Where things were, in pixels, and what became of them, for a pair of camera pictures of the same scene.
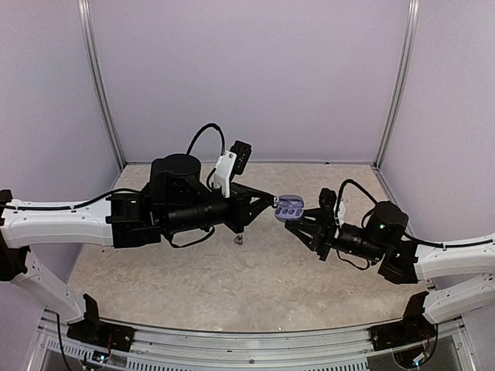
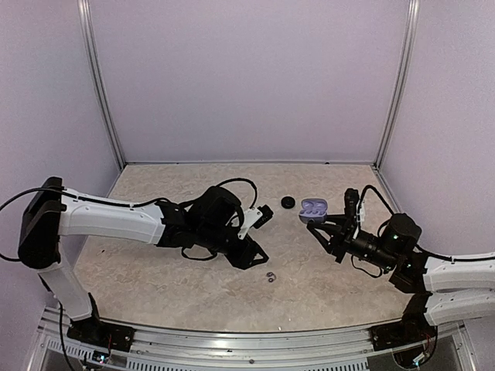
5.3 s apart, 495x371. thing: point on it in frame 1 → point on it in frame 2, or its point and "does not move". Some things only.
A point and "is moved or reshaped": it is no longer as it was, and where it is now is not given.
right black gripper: x=323 y=234 → x=341 y=239
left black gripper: x=243 y=212 → x=242 y=259
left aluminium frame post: x=97 y=81 does not move
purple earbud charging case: x=290 y=207 is moved or reshaped
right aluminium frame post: x=412 y=29 does not move
